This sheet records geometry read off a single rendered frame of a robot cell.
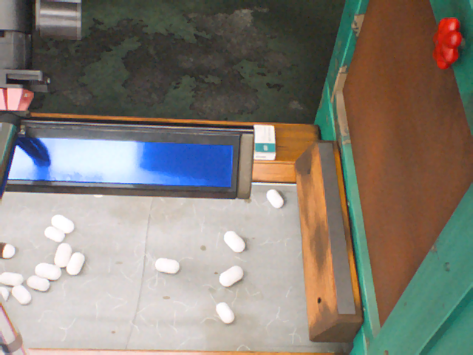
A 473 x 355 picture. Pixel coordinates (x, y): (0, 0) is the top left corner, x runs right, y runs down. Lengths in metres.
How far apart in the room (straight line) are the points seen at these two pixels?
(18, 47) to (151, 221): 0.32
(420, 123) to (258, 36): 1.81
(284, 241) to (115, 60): 1.47
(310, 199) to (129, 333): 0.32
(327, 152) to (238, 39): 1.52
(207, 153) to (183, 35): 1.82
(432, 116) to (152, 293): 0.49
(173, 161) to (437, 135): 0.26
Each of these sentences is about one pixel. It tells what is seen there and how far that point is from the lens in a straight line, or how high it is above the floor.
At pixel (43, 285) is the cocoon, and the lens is 0.95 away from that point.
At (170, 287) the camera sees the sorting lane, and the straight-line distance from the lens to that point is 0.95.
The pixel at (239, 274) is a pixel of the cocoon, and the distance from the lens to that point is 0.94.
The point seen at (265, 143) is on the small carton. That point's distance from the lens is 1.06.
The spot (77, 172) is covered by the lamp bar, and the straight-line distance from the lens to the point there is 0.66.
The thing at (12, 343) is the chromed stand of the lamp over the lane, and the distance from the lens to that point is 0.69.
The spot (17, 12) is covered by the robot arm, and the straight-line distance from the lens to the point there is 0.98.
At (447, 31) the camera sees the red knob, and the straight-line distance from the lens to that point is 0.57.
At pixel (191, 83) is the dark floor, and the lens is 2.26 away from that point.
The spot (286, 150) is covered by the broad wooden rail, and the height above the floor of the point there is 0.77.
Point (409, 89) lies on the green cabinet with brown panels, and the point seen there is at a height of 1.10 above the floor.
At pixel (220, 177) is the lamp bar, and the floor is 1.07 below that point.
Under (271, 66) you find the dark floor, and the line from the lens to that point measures 2.35.
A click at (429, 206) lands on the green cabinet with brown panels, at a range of 0.66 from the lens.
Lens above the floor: 1.58
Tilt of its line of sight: 53 degrees down
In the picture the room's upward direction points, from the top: 7 degrees clockwise
